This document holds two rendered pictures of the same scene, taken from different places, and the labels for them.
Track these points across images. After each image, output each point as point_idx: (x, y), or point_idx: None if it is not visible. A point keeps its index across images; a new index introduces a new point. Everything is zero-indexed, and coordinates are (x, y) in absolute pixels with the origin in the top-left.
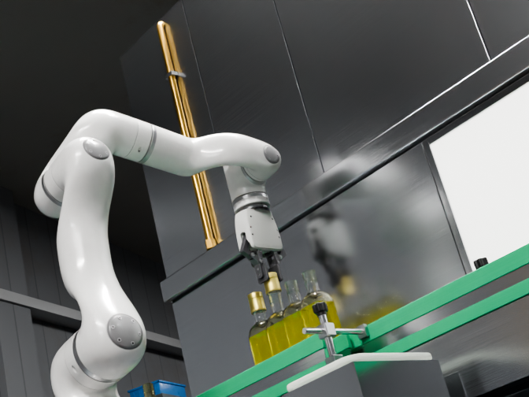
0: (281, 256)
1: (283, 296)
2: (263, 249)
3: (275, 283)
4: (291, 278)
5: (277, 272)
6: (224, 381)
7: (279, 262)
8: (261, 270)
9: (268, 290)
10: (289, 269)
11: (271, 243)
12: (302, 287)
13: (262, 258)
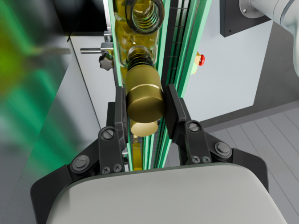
0: (78, 162)
1: (29, 177)
2: (187, 165)
3: (148, 74)
4: (15, 168)
5: (125, 105)
6: (195, 57)
7: (108, 131)
8: (183, 107)
9: (160, 81)
10: (2, 195)
11: (139, 197)
12: (14, 121)
13: (187, 131)
